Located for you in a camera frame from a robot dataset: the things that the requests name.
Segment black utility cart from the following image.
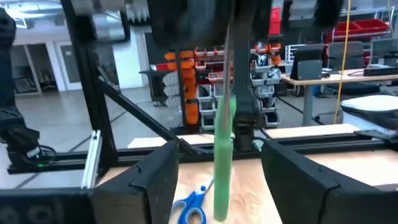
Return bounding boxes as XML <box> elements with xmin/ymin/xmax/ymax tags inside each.
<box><xmin>139</xmin><ymin>63</ymin><xmax>170</xmax><ymax>106</ymax></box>

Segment yellow cable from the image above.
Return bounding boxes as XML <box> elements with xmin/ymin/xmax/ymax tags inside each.
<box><xmin>334</xmin><ymin>0</ymin><xmax>352</xmax><ymax>125</ymax></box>

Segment grey bin rack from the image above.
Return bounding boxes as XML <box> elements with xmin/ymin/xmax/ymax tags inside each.
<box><xmin>197</xmin><ymin>43</ymin><xmax>282</xmax><ymax>129</ymax></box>

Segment blue-handled scissors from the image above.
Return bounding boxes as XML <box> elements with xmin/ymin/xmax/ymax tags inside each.
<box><xmin>170</xmin><ymin>179</ymin><xmax>215</xmax><ymax>224</ymax></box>

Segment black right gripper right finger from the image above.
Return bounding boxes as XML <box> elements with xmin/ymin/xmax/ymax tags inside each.
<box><xmin>261</xmin><ymin>139</ymin><xmax>340</xmax><ymax>224</ymax></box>

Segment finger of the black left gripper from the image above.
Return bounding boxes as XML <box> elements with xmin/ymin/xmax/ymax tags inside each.
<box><xmin>234</xmin><ymin>0</ymin><xmax>271</xmax><ymax>41</ymax></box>
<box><xmin>147</xmin><ymin>0</ymin><xmax>233</xmax><ymax>49</ymax></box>

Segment white aluminium bracket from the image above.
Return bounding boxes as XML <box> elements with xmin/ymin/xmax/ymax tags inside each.
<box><xmin>81</xmin><ymin>129</ymin><xmax>102</xmax><ymax>189</ymax></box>

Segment red bin shelf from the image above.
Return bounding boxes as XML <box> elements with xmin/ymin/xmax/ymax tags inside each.
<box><xmin>325</xmin><ymin>18</ymin><xmax>391</xmax><ymax>43</ymax></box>

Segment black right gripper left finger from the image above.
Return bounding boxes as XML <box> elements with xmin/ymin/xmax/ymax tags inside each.
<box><xmin>92</xmin><ymin>140</ymin><xmax>180</xmax><ymax>224</ymax></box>

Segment green-handled scissors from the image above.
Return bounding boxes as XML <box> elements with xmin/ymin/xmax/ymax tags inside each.
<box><xmin>213</xmin><ymin>23</ymin><xmax>238</xmax><ymax>222</ymax></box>

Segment wooden desk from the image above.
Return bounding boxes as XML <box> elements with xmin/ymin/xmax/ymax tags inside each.
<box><xmin>281</xmin><ymin>68</ymin><xmax>398</xmax><ymax>125</ymax></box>

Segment black desk monitor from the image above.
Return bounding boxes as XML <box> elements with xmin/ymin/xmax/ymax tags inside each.
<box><xmin>290</xmin><ymin>43</ymin><xmax>324</xmax><ymax>81</ymax></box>

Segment orange bin rack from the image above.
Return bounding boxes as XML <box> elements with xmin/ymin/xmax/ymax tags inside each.
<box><xmin>164</xmin><ymin>51</ymin><xmax>200</xmax><ymax>125</ymax></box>

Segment black aluminium table frame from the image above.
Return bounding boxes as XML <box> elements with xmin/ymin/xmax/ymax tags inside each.
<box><xmin>7</xmin><ymin>0</ymin><xmax>398</xmax><ymax>190</ymax></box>

